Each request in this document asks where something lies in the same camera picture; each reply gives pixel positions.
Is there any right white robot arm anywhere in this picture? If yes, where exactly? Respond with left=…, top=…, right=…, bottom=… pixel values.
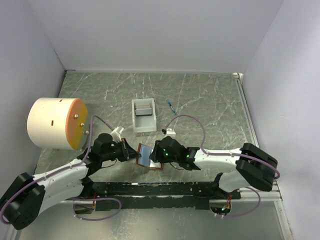
left=149, top=136, right=280, bottom=199

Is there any blue pen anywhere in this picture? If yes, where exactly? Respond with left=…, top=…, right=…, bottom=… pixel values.
left=166, top=99, right=177, bottom=115

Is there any white corner bracket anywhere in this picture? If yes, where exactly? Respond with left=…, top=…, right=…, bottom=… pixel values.
left=232, top=72, right=244, bottom=81

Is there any white cylinder with orange lid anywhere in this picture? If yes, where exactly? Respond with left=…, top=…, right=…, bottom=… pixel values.
left=27, top=97, right=89, bottom=150

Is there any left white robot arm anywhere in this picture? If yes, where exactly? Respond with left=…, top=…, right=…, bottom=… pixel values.
left=0, top=133, right=141, bottom=230

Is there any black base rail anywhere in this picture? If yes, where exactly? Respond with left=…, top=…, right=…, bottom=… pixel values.
left=75, top=181, right=241, bottom=210

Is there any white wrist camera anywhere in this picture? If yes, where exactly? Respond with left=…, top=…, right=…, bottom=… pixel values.
left=161, top=128, right=176, bottom=139
left=110, top=126, right=124, bottom=143

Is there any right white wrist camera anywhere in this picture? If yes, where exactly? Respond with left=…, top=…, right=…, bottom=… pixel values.
left=161, top=128, right=176, bottom=139

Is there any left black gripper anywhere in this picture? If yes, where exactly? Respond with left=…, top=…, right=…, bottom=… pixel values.
left=101, top=137, right=141, bottom=162

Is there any white card tray box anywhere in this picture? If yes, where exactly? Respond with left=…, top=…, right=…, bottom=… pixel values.
left=132, top=98, right=157, bottom=134

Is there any aluminium frame rail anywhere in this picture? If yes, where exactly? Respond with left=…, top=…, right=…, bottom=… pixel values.
left=235, top=79, right=283, bottom=202

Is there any brown leather card holder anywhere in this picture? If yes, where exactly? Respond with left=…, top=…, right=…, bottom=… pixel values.
left=135, top=143, right=164, bottom=171

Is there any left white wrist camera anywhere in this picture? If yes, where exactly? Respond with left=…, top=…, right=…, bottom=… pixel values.
left=110, top=126, right=124, bottom=143

